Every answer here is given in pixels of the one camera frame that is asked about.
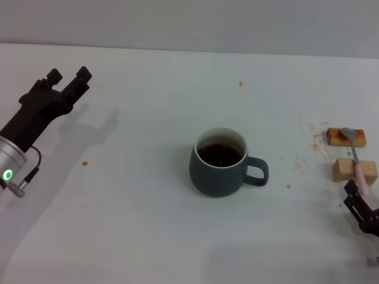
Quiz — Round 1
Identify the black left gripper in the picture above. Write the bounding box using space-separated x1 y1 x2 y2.
0 66 93 153

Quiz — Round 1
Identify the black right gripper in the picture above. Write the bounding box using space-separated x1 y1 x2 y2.
343 179 379 237

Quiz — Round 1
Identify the pink handled metal spoon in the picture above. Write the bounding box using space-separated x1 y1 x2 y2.
340 127 370 196

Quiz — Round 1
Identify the dark grey ceramic cup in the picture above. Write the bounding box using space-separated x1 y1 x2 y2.
189 127 270 199

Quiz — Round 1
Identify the plain light wooden block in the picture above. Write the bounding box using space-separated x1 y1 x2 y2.
332 158 379 186

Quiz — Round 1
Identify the coffee stained wooden block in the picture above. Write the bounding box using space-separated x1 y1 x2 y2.
326 127 367 148

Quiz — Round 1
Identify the dark brown coffee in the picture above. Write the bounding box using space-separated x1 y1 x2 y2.
197 143 244 168

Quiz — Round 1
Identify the black cable with metal plug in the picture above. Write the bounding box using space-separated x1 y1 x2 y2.
7 146 42 198

